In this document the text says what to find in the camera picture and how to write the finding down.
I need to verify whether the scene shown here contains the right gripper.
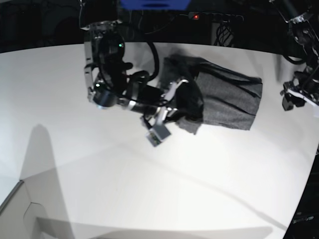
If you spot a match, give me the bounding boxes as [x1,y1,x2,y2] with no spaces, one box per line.
[119,79,189,147]

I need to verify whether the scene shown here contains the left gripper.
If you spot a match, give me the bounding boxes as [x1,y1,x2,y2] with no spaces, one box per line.
[280,71,319,111]

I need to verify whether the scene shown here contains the grey t-shirt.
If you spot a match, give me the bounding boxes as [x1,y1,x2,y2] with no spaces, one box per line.
[159,54,263,134]

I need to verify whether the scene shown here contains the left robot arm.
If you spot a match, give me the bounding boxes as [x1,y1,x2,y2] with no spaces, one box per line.
[270,0,319,111]

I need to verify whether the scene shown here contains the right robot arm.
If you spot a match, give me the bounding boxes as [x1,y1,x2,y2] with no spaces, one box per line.
[79,0,188,147]

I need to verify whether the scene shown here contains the black power strip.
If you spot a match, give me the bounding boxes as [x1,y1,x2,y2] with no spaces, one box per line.
[187,11,244,23]

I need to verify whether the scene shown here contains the blue box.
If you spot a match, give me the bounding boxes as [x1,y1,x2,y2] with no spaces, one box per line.
[121,0,191,10]

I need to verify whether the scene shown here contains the white table partition panel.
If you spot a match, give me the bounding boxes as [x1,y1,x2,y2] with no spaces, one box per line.
[0,179,75,239]

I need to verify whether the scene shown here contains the black cable bundle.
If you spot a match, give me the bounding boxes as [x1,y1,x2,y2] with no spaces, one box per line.
[214,21,236,48]

